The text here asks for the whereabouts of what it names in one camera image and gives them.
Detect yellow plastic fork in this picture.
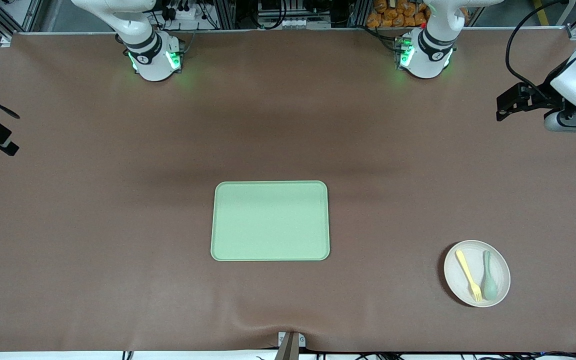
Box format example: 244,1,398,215
455,249,484,304

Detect pale green plastic spoon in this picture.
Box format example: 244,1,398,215
482,250,499,302

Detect round beige plate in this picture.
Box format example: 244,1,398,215
443,240,512,308

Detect brown table mat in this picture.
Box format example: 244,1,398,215
0,27,576,354

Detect orange packaged goods pile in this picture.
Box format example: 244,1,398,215
366,0,469,29

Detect white power strip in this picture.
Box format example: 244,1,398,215
163,4,200,22

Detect white terminal block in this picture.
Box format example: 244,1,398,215
258,17,310,30

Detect light green rectangular tray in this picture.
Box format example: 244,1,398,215
210,180,331,262

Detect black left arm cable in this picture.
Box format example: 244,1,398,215
505,0,569,96

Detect aluminium frame post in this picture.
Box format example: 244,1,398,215
216,0,236,30
349,0,373,29

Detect grey camera stand clamp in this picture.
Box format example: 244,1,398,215
274,330,307,360

